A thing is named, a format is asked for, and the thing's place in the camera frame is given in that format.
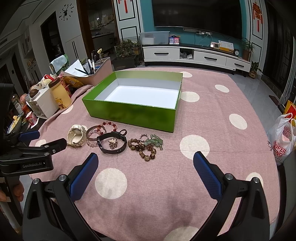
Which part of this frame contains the red pink bead bracelet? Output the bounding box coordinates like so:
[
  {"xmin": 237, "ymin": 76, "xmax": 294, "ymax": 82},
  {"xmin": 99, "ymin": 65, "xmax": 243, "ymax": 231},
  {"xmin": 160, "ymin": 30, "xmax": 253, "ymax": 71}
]
[{"xmin": 97, "ymin": 120, "xmax": 118, "ymax": 137}]

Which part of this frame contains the gold flower brooch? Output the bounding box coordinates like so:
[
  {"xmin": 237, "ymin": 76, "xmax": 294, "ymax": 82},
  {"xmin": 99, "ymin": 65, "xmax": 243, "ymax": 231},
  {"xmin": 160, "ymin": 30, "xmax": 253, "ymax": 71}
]
[{"xmin": 108, "ymin": 138, "xmax": 118, "ymax": 150}]

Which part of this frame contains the black wristwatch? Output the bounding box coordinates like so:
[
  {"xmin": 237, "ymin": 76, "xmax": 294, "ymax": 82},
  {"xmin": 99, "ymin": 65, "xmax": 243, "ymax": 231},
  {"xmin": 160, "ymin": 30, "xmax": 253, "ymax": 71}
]
[{"xmin": 96, "ymin": 130, "xmax": 127, "ymax": 155}]

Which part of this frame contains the brown wooden bead bracelet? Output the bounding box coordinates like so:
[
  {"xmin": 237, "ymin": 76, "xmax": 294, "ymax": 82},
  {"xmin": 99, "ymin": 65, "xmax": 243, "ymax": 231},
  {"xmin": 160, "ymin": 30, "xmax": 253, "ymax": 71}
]
[{"xmin": 127, "ymin": 138, "xmax": 157, "ymax": 162}]

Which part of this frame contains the green jade bracelet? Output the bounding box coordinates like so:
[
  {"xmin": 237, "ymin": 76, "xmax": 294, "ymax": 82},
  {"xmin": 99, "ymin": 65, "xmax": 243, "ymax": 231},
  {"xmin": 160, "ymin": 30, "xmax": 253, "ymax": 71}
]
[{"xmin": 144, "ymin": 134, "xmax": 165, "ymax": 151}]

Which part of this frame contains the small dark ring band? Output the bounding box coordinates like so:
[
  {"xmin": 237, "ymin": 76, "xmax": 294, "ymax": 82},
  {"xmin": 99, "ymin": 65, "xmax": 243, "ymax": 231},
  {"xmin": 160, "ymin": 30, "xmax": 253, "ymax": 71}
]
[{"xmin": 118, "ymin": 129, "xmax": 127, "ymax": 137}]

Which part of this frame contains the person's left hand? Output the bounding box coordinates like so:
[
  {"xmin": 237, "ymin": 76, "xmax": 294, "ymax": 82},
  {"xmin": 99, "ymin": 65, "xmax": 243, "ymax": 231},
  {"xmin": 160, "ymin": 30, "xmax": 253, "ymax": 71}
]
[{"xmin": 0, "ymin": 181, "xmax": 24, "ymax": 202}]

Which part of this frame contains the white square box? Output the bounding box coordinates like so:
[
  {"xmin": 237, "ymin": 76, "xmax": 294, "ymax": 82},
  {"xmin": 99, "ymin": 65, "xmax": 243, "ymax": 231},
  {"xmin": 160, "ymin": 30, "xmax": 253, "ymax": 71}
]
[{"xmin": 27, "ymin": 88, "xmax": 59, "ymax": 119}]

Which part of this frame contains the yellow bear bottle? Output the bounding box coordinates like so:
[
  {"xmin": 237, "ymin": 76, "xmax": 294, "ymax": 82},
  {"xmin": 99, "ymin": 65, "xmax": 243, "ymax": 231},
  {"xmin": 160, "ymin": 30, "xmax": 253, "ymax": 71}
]
[{"xmin": 48, "ymin": 78, "xmax": 71, "ymax": 109}]

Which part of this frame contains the white paper sheet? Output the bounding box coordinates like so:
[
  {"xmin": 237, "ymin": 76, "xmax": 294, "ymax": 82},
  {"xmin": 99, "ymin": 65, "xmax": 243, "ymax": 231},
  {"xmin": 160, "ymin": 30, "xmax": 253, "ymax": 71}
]
[{"xmin": 64, "ymin": 59, "xmax": 88, "ymax": 77}]

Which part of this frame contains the white plastic shopping bag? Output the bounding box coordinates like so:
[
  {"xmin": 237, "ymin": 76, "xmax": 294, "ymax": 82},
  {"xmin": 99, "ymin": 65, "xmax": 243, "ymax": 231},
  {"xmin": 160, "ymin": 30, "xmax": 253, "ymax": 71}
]
[{"xmin": 267, "ymin": 113, "xmax": 295, "ymax": 166}]

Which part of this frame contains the pink desk organizer box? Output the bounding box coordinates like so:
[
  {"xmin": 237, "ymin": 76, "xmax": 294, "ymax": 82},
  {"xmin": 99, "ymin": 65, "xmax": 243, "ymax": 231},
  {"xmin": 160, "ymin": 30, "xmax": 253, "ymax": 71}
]
[{"xmin": 61, "ymin": 57, "xmax": 113, "ymax": 86}]

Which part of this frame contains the pink polka dot tablecloth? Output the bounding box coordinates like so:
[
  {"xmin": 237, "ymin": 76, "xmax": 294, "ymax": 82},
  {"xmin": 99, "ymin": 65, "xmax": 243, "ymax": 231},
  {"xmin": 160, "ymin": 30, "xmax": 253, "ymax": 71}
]
[{"xmin": 32, "ymin": 69, "xmax": 280, "ymax": 240}]

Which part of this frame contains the green cardboard box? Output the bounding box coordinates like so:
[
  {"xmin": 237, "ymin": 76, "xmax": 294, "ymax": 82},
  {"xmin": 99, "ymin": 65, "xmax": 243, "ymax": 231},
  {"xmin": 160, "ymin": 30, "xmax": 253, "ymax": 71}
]
[{"xmin": 82, "ymin": 70, "xmax": 183, "ymax": 133}]

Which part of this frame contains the potted green plant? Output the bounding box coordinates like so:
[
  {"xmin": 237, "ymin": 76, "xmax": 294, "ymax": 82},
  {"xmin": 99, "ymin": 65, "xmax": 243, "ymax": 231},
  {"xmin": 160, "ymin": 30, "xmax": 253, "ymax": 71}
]
[{"xmin": 111, "ymin": 39, "xmax": 142, "ymax": 71}]

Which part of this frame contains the small floor potted plant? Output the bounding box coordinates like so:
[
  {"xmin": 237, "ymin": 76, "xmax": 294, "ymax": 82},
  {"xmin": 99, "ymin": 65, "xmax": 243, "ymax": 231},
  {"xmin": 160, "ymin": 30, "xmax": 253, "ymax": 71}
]
[{"xmin": 249, "ymin": 61, "xmax": 262, "ymax": 79}]

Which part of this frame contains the clear plastic storage bin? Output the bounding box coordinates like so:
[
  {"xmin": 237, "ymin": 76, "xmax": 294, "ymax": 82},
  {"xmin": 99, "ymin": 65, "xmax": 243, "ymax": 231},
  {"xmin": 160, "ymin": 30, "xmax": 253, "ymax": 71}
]
[{"xmin": 140, "ymin": 31, "xmax": 170, "ymax": 45}]

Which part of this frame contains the white tv cabinet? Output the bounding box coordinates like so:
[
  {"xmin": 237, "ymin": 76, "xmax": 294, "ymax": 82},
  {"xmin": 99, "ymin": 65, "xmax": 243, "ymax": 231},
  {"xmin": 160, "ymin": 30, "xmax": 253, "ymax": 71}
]
[{"xmin": 142, "ymin": 45, "xmax": 251, "ymax": 73}]

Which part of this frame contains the right potted plant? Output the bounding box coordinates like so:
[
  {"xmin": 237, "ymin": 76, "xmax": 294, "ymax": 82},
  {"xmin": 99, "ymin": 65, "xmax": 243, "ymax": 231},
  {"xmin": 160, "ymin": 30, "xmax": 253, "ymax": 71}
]
[{"xmin": 241, "ymin": 38, "xmax": 255, "ymax": 61}]

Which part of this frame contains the white yellow box on cabinet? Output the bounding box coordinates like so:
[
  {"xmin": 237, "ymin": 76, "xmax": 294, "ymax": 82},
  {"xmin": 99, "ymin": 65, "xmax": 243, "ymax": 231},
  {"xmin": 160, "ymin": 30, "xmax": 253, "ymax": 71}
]
[{"xmin": 218, "ymin": 40, "xmax": 234, "ymax": 53}]

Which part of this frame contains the large black television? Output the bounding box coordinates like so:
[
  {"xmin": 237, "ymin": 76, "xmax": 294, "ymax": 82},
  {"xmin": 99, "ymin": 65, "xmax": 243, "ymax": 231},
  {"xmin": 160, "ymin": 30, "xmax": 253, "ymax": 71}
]
[{"xmin": 152, "ymin": 0, "xmax": 242, "ymax": 39}]

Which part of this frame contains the red chinese knot decoration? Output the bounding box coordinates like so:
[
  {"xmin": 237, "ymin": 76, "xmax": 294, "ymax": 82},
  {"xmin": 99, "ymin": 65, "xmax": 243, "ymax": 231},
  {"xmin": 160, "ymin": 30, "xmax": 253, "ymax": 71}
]
[{"xmin": 252, "ymin": 1, "xmax": 263, "ymax": 33}]

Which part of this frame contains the black wall clock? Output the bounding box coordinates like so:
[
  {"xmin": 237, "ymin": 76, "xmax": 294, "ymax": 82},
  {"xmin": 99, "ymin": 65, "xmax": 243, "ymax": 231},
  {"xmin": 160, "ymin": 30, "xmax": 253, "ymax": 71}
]
[{"xmin": 58, "ymin": 3, "xmax": 74, "ymax": 21}]

